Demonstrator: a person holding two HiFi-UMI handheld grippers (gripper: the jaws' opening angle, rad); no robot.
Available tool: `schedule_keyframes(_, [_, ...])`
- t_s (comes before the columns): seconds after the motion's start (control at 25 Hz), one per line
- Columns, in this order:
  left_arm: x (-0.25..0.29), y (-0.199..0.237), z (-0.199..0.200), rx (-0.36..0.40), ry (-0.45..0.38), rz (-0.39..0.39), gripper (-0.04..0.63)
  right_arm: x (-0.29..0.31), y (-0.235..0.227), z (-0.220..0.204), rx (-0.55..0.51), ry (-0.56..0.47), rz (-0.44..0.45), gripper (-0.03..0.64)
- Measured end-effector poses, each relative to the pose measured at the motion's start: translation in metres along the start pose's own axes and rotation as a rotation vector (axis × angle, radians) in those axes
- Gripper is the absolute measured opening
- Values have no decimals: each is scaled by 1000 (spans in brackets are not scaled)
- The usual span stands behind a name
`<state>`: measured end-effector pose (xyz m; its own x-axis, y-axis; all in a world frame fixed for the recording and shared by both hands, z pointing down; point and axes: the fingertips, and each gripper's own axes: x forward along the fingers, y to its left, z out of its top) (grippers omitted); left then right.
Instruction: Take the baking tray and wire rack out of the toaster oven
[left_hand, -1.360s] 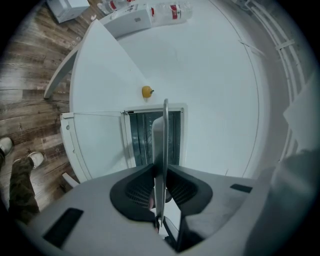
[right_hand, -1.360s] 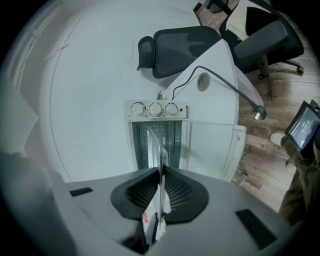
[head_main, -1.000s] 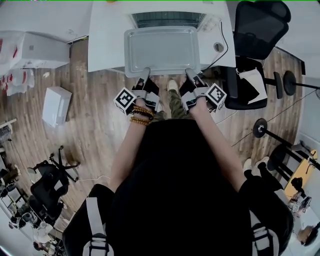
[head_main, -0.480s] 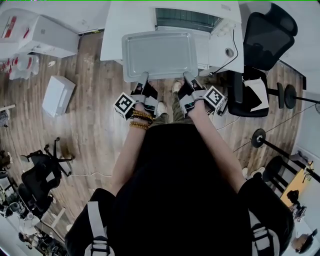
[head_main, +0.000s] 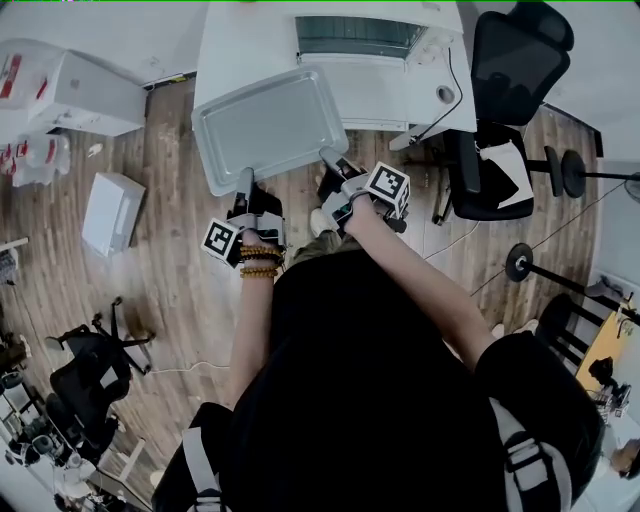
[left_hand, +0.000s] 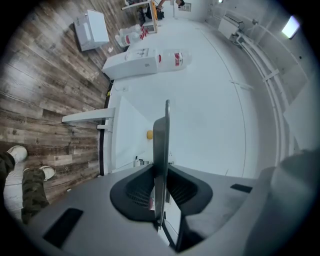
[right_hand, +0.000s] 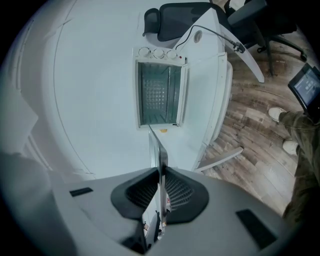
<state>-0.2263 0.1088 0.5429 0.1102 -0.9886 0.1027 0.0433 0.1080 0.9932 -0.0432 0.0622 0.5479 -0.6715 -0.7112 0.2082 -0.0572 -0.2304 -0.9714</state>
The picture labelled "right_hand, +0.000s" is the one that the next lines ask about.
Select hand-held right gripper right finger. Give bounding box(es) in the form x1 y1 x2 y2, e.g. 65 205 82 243
153 166 294 256

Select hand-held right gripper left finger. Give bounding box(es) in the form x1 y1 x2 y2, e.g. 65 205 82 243
64 166 161 255

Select silver metal baking tray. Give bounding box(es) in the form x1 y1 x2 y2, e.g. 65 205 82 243
147 124 169 227

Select metal wire oven rack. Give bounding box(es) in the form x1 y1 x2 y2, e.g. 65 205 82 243
166 65 174 126

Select white toaster oven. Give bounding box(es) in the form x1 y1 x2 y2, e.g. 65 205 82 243
132 46 228 131

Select person's left white shoe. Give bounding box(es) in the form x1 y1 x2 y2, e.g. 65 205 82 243
282 138 300 156

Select person's white shoe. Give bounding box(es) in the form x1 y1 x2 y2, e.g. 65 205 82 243
268 106 287 123
282 138 300 156

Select person's camouflage trousers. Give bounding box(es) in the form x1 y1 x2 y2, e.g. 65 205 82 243
278 109 320 221

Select person's right white shoe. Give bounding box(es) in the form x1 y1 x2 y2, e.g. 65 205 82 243
268 106 287 123

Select black tablet device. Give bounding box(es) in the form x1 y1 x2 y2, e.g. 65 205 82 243
287 62 320 111

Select black mesh high-back chair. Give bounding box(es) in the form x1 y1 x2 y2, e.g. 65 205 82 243
142 2 308 76

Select black power cable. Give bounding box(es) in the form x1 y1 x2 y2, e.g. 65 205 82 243
174 24 247 55

